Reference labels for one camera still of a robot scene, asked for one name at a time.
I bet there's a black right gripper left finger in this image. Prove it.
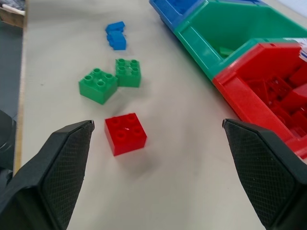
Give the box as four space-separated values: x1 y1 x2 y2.
0 120 95 230

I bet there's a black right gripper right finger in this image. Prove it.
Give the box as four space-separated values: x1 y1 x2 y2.
222 118 307 230

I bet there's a dark rounded object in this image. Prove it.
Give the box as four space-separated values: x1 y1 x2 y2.
0 109 17 170

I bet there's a red plastic bin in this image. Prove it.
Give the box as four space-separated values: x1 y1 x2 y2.
212 42 307 160

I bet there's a red blocks pile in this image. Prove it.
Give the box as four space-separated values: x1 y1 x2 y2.
244 64 307 139

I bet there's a red building block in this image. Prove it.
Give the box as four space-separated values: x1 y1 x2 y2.
104 112 148 157

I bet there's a green building block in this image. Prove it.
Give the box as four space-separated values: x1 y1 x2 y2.
115 58 142 88
78 68 118 105

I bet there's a green block in bin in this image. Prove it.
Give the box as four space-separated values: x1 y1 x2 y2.
219 46 237 58

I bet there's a green plastic bin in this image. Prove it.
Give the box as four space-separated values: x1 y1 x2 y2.
174 0 307 81

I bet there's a blue building block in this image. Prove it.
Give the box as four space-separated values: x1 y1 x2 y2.
105 21 126 34
106 31 127 51

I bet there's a brown cardboard box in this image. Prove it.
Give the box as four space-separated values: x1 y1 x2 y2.
0 6 26 29

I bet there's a blue plastic bin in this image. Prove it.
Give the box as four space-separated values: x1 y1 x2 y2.
148 0 269 31

